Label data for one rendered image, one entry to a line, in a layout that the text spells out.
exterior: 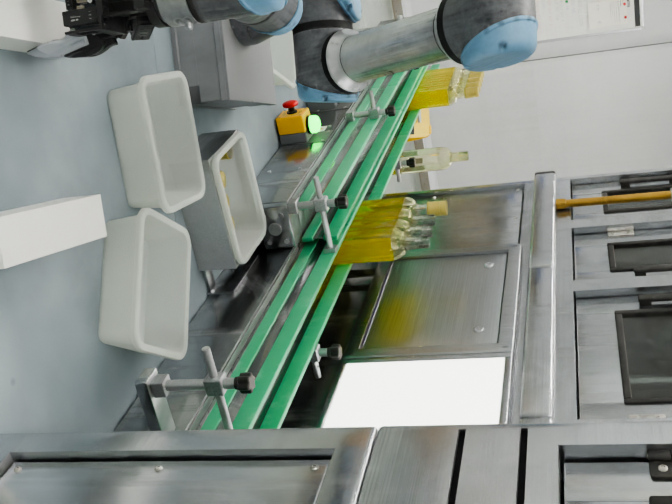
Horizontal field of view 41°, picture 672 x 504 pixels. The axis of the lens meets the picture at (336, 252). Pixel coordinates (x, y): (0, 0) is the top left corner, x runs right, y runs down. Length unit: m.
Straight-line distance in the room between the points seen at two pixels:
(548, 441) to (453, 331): 0.91
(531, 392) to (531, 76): 6.37
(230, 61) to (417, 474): 1.01
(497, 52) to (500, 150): 6.72
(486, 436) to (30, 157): 0.72
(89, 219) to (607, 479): 0.76
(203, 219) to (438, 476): 0.90
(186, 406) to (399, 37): 0.69
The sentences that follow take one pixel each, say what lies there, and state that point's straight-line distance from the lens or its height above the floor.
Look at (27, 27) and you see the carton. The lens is 1.23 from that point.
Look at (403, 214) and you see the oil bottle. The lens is 2.01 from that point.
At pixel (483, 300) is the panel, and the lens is 1.92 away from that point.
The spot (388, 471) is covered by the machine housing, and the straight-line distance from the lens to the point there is 0.92.
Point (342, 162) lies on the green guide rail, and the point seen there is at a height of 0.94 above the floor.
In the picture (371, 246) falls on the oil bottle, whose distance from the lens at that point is 1.91.
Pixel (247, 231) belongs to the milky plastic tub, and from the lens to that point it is 1.82.
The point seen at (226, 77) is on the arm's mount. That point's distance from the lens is 1.69.
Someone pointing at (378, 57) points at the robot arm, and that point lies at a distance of 1.56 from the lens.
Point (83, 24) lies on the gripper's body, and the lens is 1.17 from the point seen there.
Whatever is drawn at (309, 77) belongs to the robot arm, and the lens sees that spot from 1.68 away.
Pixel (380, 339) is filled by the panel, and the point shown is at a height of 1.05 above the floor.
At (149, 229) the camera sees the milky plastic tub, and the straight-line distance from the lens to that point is 1.48.
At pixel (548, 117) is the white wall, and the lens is 7.98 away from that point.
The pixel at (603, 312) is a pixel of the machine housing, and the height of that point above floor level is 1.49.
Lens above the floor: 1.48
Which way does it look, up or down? 16 degrees down
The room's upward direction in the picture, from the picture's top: 86 degrees clockwise
